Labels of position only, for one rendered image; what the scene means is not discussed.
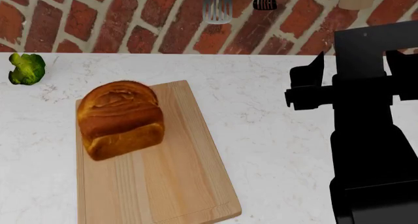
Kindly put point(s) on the silver slotted spatula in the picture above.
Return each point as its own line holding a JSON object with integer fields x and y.
{"x": 217, "y": 7}

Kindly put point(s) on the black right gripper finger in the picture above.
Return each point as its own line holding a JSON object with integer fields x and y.
{"x": 307, "y": 87}
{"x": 405, "y": 69}

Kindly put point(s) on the black slotted spatula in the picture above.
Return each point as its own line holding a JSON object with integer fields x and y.
{"x": 264, "y": 1}

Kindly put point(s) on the brown bread loaf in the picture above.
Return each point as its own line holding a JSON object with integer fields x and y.
{"x": 121, "y": 118}

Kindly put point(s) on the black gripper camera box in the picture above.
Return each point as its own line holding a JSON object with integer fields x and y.
{"x": 362, "y": 52}

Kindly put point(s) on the green broccoli floret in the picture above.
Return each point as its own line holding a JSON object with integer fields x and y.
{"x": 27, "y": 71}

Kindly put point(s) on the light wooden cutting board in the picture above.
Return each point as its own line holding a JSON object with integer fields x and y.
{"x": 170, "y": 175}

